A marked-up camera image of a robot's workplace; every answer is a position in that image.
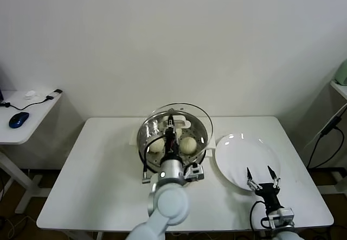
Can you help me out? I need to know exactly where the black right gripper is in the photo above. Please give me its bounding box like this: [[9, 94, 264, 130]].
[[246, 165, 284, 212]]

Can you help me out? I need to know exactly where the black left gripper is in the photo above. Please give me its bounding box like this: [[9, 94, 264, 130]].
[[164, 114, 181, 158]]

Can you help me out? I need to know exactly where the round glass lid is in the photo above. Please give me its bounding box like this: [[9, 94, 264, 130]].
[[142, 103, 214, 167]]

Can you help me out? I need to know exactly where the stainless steel steamer basket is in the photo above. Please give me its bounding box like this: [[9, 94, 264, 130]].
[[129, 112, 216, 173]]

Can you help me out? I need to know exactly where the white round plate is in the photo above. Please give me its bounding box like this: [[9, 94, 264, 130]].
[[215, 133, 281, 192]]

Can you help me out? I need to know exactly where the white shelf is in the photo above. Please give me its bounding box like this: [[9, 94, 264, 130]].
[[329, 79, 347, 100]]

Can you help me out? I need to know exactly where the pale green appliance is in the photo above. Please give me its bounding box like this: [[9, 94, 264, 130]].
[[335, 61, 347, 86]]

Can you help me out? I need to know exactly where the white side desk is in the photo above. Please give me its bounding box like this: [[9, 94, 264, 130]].
[[0, 89, 62, 214]]

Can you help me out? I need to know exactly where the blue computer mouse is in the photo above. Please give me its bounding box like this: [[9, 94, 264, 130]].
[[8, 112, 30, 128]]

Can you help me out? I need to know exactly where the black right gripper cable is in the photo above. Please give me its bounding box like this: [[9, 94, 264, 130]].
[[249, 200, 272, 230]]

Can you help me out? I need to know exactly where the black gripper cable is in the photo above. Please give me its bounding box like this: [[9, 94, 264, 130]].
[[249, 200, 272, 230], [140, 135, 169, 184]]

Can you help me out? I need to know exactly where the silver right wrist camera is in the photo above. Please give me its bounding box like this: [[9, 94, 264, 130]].
[[268, 207, 295, 229]]

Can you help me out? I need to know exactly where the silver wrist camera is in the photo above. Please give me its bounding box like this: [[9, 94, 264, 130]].
[[184, 163, 204, 181], [268, 207, 295, 229]]

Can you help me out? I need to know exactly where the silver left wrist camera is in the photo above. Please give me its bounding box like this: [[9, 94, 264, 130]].
[[184, 163, 204, 181]]

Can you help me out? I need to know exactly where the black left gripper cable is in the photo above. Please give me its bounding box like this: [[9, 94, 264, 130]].
[[140, 135, 169, 184]]

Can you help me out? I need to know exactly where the thin white cable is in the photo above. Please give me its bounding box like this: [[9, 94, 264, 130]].
[[303, 107, 346, 150]]

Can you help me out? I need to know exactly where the black wall power cable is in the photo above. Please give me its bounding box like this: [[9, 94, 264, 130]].
[[307, 115, 343, 169]]

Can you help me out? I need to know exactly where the black desk cable with adapter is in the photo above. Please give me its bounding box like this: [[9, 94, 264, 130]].
[[0, 89, 63, 111]]

